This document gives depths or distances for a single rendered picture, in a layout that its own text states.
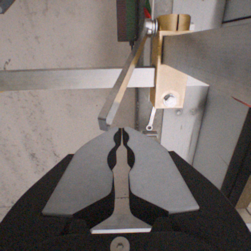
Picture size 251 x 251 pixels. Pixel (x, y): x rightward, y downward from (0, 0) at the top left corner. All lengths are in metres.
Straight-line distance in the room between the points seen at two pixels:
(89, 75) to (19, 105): 1.17
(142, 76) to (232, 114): 0.29
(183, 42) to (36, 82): 0.22
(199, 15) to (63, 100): 0.99
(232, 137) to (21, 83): 0.48
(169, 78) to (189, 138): 0.40
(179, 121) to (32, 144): 1.25
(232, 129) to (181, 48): 0.34
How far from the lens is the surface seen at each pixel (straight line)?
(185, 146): 0.66
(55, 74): 0.29
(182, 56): 0.18
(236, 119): 0.47
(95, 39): 1.13
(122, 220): 0.33
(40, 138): 1.48
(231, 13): 0.55
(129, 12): 0.42
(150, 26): 0.27
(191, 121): 0.61
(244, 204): 0.49
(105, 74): 0.27
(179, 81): 0.27
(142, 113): 0.46
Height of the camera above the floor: 1.12
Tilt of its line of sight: 63 degrees down
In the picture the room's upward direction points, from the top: 178 degrees clockwise
